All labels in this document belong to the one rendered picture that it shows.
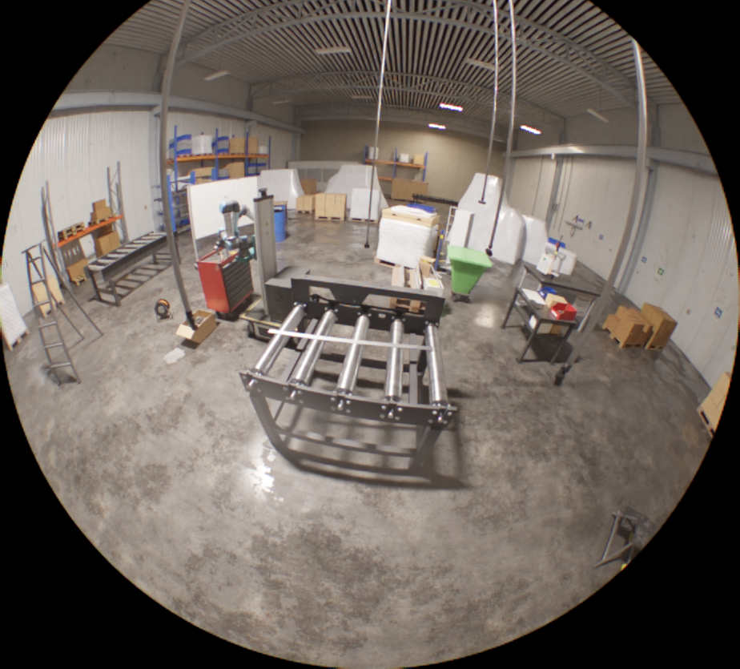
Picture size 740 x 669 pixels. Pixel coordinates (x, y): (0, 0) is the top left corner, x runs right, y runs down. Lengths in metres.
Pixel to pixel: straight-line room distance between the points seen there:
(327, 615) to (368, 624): 0.27
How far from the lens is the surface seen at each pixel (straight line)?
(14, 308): 8.15
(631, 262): 11.87
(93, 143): 11.16
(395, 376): 1.58
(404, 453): 1.94
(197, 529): 2.36
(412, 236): 5.15
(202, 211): 5.86
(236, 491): 2.29
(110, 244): 9.97
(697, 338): 10.27
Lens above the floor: 2.07
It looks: 30 degrees down
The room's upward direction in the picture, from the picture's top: 5 degrees clockwise
